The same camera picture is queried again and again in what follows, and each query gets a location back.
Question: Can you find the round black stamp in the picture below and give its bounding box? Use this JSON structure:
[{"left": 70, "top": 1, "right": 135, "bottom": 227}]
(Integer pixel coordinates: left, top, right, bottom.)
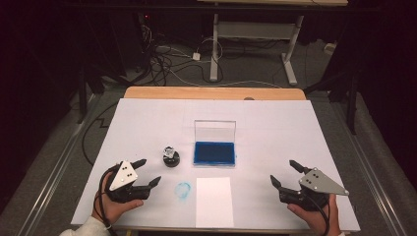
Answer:
[{"left": 162, "top": 146, "right": 181, "bottom": 168}]

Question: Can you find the black floor cable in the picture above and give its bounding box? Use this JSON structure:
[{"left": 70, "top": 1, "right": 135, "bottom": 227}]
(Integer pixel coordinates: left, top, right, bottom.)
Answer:
[{"left": 81, "top": 101, "right": 119, "bottom": 166}]

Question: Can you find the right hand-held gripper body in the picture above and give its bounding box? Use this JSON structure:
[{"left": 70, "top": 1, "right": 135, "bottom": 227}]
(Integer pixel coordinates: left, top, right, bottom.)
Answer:
[{"left": 278, "top": 166, "right": 350, "bottom": 212}]

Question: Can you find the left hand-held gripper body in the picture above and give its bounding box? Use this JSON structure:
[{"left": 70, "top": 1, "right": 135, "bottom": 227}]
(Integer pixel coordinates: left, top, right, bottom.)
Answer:
[{"left": 103, "top": 159, "right": 151, "bottom": 204}]

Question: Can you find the hand-held gripper cable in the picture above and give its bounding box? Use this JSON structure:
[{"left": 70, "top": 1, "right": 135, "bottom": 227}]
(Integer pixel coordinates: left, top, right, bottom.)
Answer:
[
  {"left": 306, "top": 195, "right": 330, "bottom": 236},
  {"left": 92, "top": 164, "right": 119, "bottom": 236}
]

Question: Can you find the right hand-held gripper cable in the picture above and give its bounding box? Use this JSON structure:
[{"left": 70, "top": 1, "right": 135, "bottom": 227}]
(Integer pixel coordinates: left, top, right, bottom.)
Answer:
[{"left": 306, "top": 195, "right": 330, "bottom": 236}]

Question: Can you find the light desk top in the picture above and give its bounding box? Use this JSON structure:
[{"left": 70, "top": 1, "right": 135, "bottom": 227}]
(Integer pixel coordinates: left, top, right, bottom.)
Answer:
[{"left": 196, "top": 0, "right": 349, "bottom": 8}]

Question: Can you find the person's left hand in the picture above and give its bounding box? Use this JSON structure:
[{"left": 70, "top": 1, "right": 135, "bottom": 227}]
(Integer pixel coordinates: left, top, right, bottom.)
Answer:
[{"left": 91, "top": 181, "right": 145, "bottom": 226}]

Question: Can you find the left hand-held gripper cable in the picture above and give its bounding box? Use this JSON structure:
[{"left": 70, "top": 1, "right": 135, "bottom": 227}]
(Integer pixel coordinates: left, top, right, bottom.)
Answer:
[{"left": 92, "top": 164, "right": 119, "bottom": 236}]

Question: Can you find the black metal stand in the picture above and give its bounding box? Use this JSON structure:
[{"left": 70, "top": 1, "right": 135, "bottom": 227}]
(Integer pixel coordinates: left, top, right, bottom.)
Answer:
[
  {"left": 304, "top": 70, "right": 360, "bottom": 136},
  {"left": 77, "top": 67, "right": 89, "bottom": 125}
]

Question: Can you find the white metal desk frame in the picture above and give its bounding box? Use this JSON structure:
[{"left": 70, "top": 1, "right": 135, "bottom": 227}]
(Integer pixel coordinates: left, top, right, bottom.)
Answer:
[{"left": 209, "top": 13, "right": 305, "bottom": 87}]

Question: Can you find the blue ink pad box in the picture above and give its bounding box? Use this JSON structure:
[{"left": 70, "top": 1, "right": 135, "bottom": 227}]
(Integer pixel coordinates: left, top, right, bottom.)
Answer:
[{"left": 193, "top": 119, "right": 237, "bottom": 168}]

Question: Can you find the large white table cover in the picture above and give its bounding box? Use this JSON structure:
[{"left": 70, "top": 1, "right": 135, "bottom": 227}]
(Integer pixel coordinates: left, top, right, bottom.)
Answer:
[{"left": 71, "top": 97, "right": 361, "bottom": 233}]

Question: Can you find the person's right hand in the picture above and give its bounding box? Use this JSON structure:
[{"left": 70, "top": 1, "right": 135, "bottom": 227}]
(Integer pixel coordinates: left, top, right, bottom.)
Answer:
[{"left": 287, "top": 193, "right": 342, "bottom": 236}]

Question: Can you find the metal floor rail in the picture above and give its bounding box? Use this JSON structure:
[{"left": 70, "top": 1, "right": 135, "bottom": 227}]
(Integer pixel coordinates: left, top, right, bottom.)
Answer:
[
  {"left": 16, "top": 94, "right": 99, "bottom": 236},
  {"left": 330, "top": 101, "right": 409, "bottom": 236}
]

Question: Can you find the bundle of black cables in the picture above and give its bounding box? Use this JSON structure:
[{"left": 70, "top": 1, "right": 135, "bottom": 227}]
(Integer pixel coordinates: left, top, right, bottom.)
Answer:
[{"left": 141, "top": 24, "right": 224, "bottom": 87}]

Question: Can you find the white paper sheet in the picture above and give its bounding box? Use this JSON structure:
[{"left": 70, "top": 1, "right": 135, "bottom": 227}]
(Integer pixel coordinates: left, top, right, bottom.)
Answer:
[{"left": 195, "top": 177, "right": 235, "bottom": 229}]

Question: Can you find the long white cable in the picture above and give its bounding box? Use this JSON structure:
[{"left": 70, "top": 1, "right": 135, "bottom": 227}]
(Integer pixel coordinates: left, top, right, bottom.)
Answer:
[{"left": 168, "top": 68, "right": 283, "bottom": 89}]

